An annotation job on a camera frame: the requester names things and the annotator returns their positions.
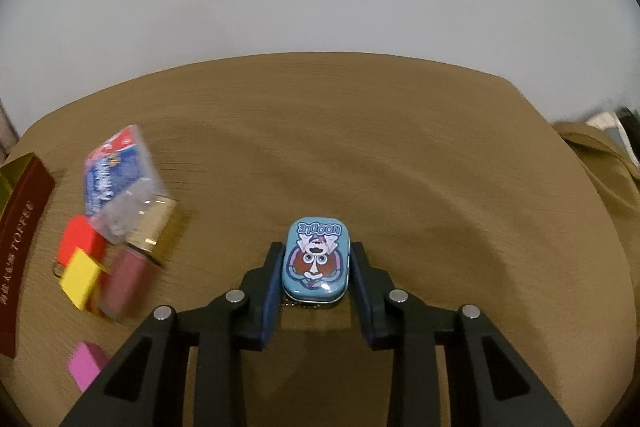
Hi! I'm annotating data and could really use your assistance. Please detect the yellow wooden cube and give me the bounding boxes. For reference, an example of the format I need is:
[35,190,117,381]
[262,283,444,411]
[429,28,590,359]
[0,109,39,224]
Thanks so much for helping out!
[60,248,107,310]

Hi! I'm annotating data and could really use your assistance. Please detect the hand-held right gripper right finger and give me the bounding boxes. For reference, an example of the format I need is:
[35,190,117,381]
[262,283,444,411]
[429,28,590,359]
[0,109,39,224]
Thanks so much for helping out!
[350,241,573,427]

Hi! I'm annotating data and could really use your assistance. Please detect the small gold box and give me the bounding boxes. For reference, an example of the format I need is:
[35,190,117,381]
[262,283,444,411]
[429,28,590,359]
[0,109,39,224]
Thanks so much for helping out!
[125,194,178,258]

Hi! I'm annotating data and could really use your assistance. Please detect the small blue cartoon tin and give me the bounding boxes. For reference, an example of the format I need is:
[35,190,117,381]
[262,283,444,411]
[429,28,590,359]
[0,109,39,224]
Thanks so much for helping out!
[281,216,351,307]

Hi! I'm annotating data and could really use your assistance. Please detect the red rounded plastic box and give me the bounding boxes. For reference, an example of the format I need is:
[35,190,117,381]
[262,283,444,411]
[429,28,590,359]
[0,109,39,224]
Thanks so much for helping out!
[56,216,108,275]

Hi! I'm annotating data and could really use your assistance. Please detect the pile of books and papers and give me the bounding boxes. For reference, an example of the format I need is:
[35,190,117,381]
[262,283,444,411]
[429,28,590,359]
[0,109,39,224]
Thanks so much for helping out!
[585,107,640,168]

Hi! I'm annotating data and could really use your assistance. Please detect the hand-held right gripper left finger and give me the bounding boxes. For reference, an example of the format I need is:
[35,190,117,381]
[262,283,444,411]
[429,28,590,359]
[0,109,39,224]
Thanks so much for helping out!
[60,241,285,427]

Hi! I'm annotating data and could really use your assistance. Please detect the pink rectangular block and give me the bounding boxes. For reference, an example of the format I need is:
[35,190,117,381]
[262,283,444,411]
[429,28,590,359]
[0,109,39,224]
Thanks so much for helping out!
[67,341,111,393]

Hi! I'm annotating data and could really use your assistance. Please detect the clear plastic box blue label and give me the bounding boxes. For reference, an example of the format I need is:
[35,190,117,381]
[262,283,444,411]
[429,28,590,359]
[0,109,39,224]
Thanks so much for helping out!
[82,124,166,249]

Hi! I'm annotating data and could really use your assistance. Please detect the red tin box gold interior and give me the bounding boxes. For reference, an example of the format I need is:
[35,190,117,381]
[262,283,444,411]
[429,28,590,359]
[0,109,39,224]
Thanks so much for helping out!
[0,152,56,360]

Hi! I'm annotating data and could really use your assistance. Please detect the maroon lipstick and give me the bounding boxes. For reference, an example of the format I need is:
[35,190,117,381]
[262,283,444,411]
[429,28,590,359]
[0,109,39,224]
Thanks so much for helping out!
[97,249,158,320]

